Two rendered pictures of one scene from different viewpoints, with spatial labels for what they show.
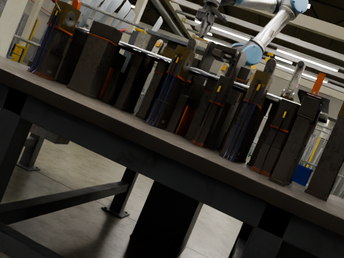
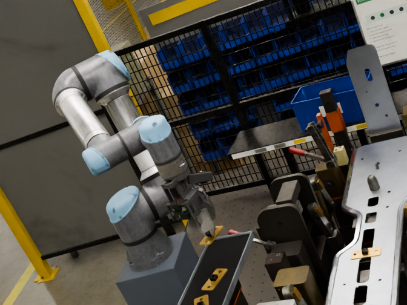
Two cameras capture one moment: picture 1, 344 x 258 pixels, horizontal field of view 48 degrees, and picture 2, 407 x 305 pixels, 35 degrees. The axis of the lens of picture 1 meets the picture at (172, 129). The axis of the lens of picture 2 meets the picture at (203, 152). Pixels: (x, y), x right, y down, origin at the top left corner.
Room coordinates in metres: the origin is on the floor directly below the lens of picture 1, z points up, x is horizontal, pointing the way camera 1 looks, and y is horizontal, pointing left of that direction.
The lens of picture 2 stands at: (1.95, 1.58, 2.05)
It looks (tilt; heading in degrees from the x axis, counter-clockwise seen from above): 21 degrees down; 276
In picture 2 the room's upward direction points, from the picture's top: 25 degrees counter-clockwise
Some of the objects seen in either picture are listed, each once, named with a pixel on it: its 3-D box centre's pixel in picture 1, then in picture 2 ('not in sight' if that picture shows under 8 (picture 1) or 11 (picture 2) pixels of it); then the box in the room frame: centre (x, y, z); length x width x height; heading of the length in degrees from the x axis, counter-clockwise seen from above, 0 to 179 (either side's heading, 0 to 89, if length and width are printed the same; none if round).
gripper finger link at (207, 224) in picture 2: (199, 28); (206, 225); (2.18, 0.08, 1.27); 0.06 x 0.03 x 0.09; 57
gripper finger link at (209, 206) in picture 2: (205, 21); (204, 206); (2.16, 0.06, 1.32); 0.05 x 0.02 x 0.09; 147
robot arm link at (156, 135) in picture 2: not in sight; (158, 139); (2.19, 0.06, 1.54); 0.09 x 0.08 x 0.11; 108
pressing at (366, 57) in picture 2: not in sight; (372, 90); (1.53, -0.61, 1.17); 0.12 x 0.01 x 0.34; 158
